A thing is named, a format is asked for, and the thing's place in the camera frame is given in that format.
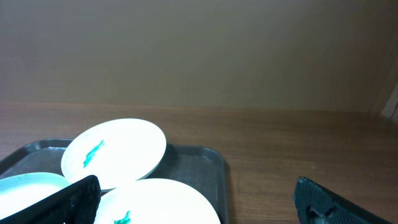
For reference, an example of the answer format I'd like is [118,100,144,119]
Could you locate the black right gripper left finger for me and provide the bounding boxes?
[1,175,101,224]

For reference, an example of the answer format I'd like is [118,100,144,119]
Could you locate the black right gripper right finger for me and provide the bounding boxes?
[294,177,391,224]

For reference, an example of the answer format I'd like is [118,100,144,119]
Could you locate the white plate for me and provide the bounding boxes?
[95,179,221,224]
[60,118,167,192]

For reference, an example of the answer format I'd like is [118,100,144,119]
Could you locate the dark grey serving tray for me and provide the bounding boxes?
[1,139,229,224]

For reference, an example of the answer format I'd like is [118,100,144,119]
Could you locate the pale blue plate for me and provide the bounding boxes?
[1,172,70,219]

